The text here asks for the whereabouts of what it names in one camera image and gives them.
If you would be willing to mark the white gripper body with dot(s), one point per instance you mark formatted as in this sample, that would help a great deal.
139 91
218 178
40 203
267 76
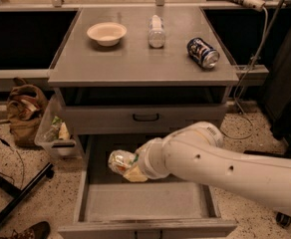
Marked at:
148 160

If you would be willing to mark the green white 7up can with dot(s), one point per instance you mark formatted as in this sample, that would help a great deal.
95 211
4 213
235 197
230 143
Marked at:
120 161

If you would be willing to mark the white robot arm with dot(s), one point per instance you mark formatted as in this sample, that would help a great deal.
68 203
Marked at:
195 154

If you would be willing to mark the open grey middle drawer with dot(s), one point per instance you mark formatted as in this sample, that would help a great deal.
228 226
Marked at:
109 207

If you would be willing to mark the closed grey top drawer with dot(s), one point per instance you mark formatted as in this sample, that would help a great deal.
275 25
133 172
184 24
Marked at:
139 119

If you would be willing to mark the grey drawer cabinet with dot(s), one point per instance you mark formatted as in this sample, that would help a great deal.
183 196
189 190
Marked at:
132 72

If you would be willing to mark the blue pepsi can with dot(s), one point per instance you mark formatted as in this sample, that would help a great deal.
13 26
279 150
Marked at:
202 53

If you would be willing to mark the clear plastic storage bin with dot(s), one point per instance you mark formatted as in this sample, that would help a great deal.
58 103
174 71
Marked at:
53 134

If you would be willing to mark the brown shoe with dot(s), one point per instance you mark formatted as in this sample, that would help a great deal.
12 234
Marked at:
40 230

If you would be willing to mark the white paper bowl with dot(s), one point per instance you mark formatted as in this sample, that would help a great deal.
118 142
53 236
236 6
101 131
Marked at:
107 34

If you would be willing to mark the brown fabric bag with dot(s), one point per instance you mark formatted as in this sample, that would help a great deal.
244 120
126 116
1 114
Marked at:
26 106

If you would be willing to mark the black office chair base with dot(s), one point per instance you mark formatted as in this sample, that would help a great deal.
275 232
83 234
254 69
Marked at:
282 219

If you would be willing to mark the black metal stand legs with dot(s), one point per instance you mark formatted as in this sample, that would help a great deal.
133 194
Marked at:
19 194

